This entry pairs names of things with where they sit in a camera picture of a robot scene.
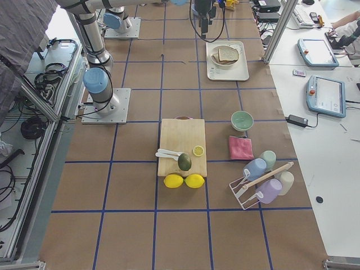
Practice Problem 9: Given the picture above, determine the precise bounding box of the cream bear serving tray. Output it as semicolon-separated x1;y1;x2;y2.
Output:
206;40;249;81

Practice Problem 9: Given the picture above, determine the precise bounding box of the yellow lemon right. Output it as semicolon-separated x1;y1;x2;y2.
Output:
184;174;205;188

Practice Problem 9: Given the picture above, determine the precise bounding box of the blue cup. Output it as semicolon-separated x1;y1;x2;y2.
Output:
243;158;267;181

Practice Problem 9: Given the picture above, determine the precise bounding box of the teach pendant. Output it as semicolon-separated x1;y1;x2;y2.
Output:
297;39;339;69
305;75;346;118

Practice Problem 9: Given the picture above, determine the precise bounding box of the wooden cutting board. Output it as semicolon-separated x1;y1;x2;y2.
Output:
157;119;207;177

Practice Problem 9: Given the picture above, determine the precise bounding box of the near teach pendant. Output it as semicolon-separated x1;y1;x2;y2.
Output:
305;75;346;118

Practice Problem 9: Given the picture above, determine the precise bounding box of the green cup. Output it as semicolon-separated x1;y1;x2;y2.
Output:
259;150;276;172

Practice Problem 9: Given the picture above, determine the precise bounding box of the yellow lemon left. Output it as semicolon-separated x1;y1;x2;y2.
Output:
164;174;184;188

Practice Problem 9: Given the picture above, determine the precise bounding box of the far teach pendant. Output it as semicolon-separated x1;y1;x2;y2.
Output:
297;39;339;69

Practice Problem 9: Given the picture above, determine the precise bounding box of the beige cup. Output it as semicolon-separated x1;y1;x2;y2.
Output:
274;171;294;196

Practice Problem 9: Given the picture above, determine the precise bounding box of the pink cloth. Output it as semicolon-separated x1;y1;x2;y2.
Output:
229;136;254;160

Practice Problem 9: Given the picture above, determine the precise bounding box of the white bread slice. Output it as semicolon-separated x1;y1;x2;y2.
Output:
218;46;239;61

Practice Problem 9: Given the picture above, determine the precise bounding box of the avocado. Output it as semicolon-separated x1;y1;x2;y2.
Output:
177;153;192;171

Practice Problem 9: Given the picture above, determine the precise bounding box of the white wire cup rack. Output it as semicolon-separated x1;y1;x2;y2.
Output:
228;169;264;210

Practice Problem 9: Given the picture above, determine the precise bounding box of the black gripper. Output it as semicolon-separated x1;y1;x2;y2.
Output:
193;0;217;38

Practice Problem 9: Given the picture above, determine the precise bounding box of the green bowl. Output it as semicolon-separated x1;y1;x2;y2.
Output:
231;111;254;132

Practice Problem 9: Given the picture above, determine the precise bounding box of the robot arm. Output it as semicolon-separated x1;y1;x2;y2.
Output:
56;0;163;121
98;1;225;40

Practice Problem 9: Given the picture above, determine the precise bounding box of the black power adapter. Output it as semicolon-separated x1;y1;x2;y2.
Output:
285;114;308;128

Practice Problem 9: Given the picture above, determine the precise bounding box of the yellow lemon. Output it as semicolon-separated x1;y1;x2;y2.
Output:
164;174;184;188
184;174;205;188

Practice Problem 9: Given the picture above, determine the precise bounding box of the cream round plate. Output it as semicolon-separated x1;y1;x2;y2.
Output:
211;46;240;66

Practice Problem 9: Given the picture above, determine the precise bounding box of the white plastic fork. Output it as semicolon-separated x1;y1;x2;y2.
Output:
157;148;183;156

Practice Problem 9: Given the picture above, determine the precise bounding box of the wooden dish rack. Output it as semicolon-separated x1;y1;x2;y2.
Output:
215;0;240;11

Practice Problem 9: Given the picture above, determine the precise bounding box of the purple cup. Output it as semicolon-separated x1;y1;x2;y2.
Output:
256;178;282;204

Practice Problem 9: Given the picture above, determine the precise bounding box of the lemon slice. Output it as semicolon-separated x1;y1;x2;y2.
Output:
192;145;205;157

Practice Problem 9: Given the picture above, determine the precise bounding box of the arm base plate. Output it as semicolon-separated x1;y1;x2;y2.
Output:
82;88;131;124
105;17;141;39

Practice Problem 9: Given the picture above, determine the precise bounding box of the keyboard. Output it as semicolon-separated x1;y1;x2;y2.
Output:
292;4;316;28

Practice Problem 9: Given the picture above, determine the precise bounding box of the yellow cup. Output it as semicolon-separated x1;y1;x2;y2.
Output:
225;0;236;9

